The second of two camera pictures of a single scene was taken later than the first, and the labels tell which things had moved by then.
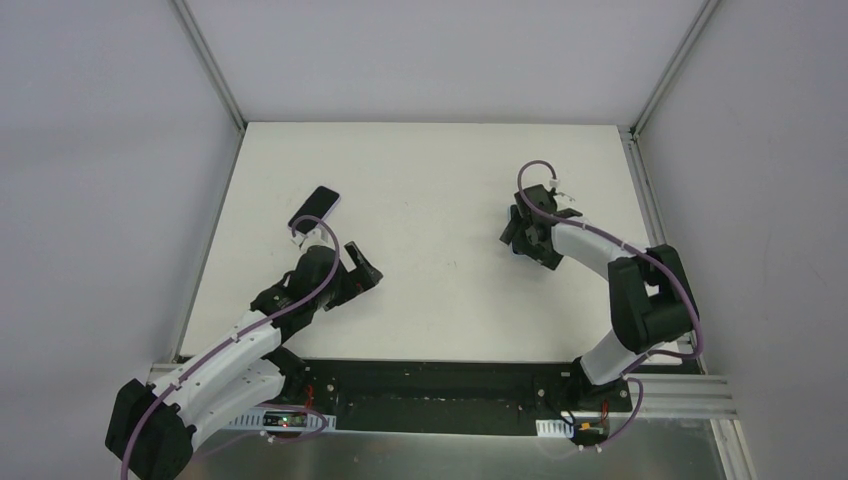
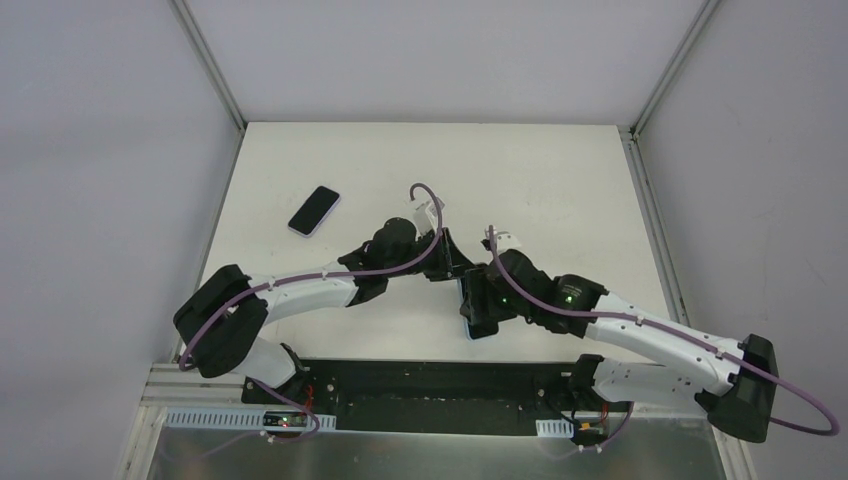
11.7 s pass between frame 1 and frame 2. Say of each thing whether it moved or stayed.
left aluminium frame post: stayed
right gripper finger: moved
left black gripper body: moved
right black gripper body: moved
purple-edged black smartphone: stayed
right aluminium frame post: stayed
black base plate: stayed
